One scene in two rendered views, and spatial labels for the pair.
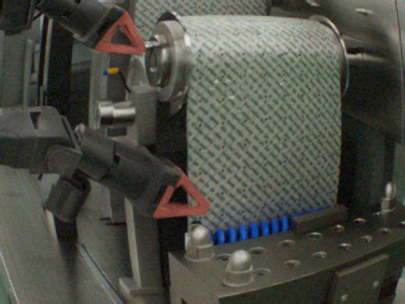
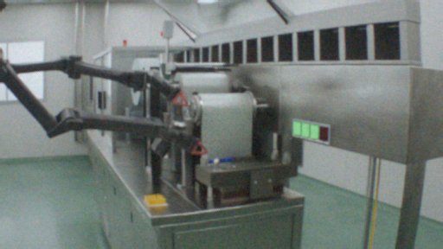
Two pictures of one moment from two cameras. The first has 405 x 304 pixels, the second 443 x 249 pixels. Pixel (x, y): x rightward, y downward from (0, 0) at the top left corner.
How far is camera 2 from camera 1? 0.76 m
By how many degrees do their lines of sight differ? 10
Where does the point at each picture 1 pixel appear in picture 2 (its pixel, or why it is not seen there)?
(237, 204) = (215, 152)
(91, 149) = (173, 131)
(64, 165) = (163, 134)
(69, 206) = (163, 150)
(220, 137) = (210, 131)
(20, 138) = (147, 124)
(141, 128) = (188, 130)
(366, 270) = (263, 173)
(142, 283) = (185, 183)
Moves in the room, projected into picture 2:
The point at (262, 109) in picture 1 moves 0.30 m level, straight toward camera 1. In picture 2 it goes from (223, 124) to (220, 133)
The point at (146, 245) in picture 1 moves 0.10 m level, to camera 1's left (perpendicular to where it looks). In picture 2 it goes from (188, 168) to (165, 168)
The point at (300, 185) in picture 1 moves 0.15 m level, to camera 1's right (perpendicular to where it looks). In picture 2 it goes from (236, 148) to (270, 148)
